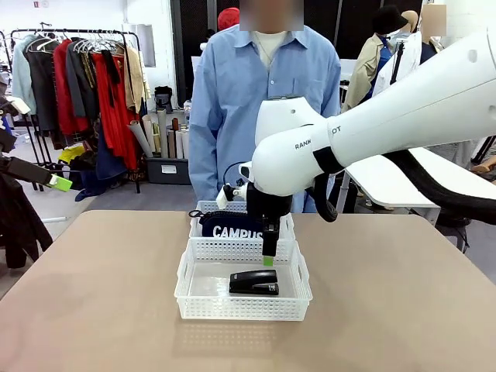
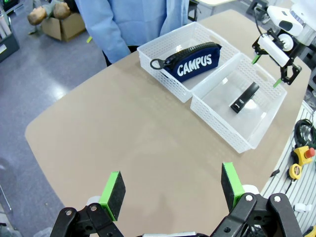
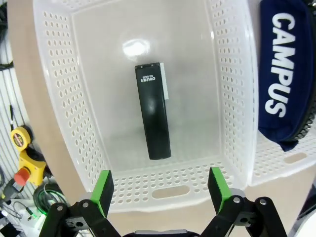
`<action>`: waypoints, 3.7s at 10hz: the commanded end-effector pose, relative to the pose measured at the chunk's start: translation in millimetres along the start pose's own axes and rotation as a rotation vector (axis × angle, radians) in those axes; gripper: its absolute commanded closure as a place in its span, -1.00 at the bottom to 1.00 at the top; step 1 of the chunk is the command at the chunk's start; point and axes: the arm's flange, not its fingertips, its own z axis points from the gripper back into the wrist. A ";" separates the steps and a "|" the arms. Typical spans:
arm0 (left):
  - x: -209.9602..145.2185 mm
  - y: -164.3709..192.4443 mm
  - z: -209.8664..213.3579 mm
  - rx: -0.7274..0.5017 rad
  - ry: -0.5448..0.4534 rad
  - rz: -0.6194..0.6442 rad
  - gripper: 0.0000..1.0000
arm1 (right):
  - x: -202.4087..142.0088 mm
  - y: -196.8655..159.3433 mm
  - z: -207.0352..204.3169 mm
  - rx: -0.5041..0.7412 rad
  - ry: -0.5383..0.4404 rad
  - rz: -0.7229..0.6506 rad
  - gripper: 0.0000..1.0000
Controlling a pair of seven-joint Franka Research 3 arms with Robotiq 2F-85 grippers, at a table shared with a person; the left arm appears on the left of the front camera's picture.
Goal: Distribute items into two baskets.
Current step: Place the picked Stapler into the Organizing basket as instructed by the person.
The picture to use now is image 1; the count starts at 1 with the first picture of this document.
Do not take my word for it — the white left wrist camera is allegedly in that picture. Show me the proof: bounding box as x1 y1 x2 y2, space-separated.
8 96 32 116

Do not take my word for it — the pale blue sweater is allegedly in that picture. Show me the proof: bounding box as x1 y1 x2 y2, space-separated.
11 34 38 116

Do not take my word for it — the dark grey coat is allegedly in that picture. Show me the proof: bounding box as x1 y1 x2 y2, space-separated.
25 42 60 133

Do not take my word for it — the person in red cap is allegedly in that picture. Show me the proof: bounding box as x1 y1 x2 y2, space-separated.
216 7 241 29

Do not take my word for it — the grey wall cabinet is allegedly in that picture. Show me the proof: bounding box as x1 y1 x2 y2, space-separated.
131 22 157 67

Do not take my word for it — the black fabric cable sleeve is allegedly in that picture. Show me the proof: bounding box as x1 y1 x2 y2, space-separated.
0 154 54 270

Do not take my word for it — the black metal clothes rack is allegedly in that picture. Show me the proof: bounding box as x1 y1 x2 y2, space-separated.
0 29 143 195

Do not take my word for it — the black hat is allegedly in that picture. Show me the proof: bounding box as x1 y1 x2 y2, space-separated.
372 5 408 38

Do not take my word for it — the white perforated plastic basket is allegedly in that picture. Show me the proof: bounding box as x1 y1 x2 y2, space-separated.
173 237 313 322
188 200 296 243

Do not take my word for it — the red jacket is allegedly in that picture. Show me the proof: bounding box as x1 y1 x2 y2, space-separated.
53 38 93 136

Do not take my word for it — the white table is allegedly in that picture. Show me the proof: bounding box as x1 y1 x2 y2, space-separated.
344 146 496 219

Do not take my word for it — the white board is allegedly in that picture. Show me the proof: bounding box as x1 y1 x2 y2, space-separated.
339 58 363 81

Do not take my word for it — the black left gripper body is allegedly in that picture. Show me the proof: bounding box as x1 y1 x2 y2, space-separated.
0 129 17 156

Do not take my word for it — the grey storage bin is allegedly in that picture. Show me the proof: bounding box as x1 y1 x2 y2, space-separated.
146 157 191 185

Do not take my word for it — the mannequin in beige coat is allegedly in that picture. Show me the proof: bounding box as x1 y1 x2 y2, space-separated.
343 33 392 114

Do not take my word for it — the grey jacket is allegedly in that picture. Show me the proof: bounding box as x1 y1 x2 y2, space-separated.
65 40 102 119

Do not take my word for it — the figure in navy top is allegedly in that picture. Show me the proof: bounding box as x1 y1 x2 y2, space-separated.
420 3 447 65

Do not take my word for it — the thin black camera cable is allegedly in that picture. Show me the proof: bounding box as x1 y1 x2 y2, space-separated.
222 161 249 187

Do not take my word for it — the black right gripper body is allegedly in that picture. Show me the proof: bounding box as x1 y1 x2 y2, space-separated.
246 181 295 233

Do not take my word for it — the black tripod pole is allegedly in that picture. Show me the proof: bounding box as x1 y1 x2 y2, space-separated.
389 40 407 84

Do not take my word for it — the grey paper roll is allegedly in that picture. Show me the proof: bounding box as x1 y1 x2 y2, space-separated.
129 119 154 158

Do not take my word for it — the black backpack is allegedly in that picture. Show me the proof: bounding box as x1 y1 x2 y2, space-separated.
436 216 472 253

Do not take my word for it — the black bag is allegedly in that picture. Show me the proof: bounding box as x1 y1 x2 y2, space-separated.
154 85 174 114

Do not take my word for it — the dark blue denim garment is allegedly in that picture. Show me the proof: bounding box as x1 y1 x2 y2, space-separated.
95 131 129 181

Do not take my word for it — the yellow garment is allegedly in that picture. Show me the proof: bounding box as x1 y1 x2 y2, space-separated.
57 146 85 164

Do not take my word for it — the navy CAMPUS pencil pouch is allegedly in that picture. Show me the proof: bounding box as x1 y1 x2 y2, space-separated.
188 208 268 239

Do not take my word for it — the tall grey cardboard tube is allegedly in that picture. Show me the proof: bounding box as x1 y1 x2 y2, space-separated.
157 108 170 159

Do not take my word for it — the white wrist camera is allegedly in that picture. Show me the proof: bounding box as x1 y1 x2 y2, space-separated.
8 96 32 116
215 181 249 211

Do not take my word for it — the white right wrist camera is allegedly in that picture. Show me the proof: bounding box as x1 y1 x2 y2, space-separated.
215 181 249 211

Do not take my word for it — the thick black right arm hose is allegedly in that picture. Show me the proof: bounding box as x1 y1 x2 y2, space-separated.
312 149 496 226

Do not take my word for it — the person's right forearm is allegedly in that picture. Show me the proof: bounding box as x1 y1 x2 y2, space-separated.
188 127 219 202

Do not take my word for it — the person in blue shirt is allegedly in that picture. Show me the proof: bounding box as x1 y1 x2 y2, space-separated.
188 0 342 214

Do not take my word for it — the red dress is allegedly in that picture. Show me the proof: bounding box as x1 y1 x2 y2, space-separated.
91 52 140 171

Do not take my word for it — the beige garment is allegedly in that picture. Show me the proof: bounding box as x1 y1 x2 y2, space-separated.
123 46 151 114

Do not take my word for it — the black scarf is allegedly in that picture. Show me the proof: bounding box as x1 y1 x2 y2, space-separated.
102 50 122 109

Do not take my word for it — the grey table leg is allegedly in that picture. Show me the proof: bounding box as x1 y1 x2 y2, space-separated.
335 174 350 214

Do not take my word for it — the black stapler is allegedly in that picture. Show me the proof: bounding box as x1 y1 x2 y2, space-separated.
228 269 280 297

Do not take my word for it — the mannequin in white shirt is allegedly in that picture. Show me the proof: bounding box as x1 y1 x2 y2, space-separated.
371 10 424 98

